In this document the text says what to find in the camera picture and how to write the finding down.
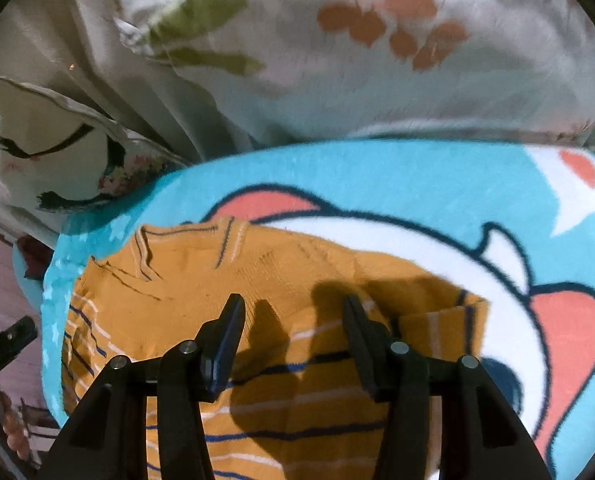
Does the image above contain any person's left hand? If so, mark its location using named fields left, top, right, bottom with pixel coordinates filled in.
left=0, top=389, right=32, bottom=461

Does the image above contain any white bird print pillow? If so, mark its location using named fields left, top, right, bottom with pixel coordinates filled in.
left=0, top=77, right=188, bottom=213

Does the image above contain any white floral print pillow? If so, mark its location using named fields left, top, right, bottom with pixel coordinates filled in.
left=115, top=0, right=595, bottom=146

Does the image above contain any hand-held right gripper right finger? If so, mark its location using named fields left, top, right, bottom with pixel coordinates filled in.
left=342, top=296, right=553, bottom=480

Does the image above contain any blue cartoon print blanket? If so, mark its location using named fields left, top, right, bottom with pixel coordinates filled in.
left=12, top=140, right=595, bottom=480

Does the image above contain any beige curtain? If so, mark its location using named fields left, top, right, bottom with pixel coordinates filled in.
left=0, top=0, right=258, bottom=251

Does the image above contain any yellow striped knit sweater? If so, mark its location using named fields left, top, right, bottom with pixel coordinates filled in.
left=60, top=216, right=491, bottom=480

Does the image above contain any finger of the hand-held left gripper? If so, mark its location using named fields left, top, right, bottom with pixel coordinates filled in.
left=0, top=316, right=37, bottom=378

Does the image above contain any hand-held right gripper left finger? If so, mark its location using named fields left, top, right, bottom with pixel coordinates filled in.
left=38, top=294, right=247, bottom=480

